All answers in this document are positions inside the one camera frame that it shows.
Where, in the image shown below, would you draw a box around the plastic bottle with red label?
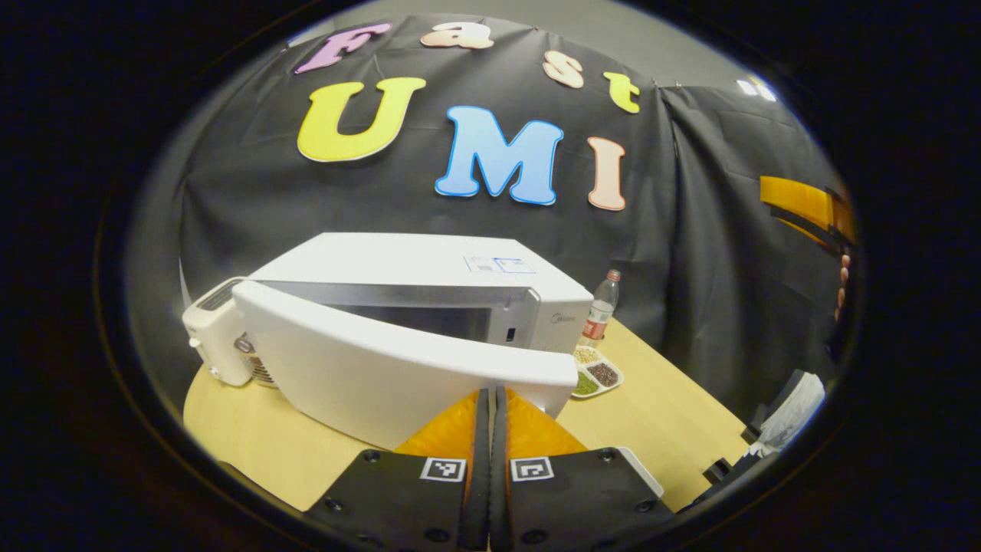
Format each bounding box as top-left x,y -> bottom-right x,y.
576,269 -> 622,350

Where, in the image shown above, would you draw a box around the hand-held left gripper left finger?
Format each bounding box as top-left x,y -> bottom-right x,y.
304,387 -> 492,552

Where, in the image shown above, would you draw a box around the black backdrop cloth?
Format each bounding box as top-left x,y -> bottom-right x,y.
126,15 -> 853,434

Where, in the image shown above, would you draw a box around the white divided dish of beans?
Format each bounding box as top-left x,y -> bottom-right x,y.
570,345 -> 625,400

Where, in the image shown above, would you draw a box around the white microwave oven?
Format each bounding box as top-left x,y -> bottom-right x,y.
231,232 -> 665,499

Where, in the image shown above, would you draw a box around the white cloth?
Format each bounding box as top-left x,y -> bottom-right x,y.
754,373 -> 828,455

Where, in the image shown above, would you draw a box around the white toaster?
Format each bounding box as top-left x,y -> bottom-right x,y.
182,277 -> 258,387

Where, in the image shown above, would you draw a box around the small ceiling light panel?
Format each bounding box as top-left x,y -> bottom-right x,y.
736,76 -> 778,103

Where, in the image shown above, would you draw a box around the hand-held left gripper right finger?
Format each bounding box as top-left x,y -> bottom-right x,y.
489,386 -> 678,552

